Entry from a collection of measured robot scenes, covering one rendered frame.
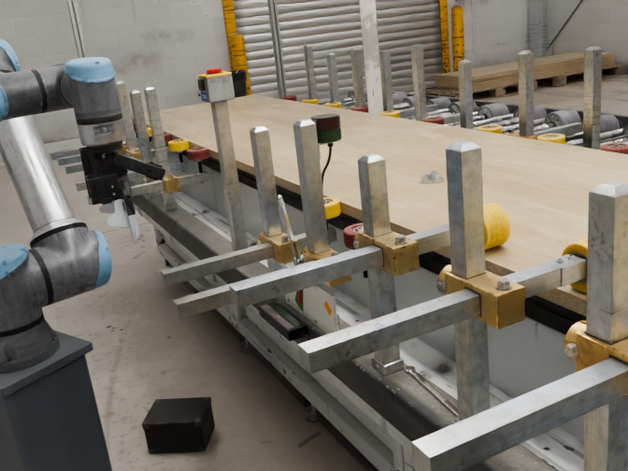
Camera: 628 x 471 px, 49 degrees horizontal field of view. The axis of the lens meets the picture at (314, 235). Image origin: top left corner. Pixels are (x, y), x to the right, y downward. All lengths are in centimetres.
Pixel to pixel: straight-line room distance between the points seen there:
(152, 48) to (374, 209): 807
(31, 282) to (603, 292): 136
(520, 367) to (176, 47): 819
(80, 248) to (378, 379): 90
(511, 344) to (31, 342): 114
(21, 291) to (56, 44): 733
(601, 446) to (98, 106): 106
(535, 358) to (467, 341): 28
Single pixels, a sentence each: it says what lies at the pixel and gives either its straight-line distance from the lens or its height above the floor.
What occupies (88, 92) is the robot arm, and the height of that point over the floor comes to 125.
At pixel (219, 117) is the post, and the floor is 111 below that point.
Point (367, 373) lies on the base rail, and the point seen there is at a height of 70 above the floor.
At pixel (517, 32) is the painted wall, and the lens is 1161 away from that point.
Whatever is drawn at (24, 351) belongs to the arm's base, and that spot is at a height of 64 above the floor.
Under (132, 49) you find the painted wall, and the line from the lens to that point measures 913.
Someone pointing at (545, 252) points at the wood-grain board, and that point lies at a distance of 130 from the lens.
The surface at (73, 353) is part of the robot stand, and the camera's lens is 187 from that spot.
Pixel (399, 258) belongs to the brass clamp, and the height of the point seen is 95.
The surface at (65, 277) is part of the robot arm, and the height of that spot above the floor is 79.
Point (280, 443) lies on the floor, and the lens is 241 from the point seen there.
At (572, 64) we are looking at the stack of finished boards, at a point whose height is 25.
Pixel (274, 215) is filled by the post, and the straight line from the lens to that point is 167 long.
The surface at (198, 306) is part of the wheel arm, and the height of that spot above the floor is 84.
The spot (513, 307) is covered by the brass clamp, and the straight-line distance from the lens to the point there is 98.
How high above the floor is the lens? 136
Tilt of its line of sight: 18 degrees down
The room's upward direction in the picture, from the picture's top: 6 degrees counter-clockwise
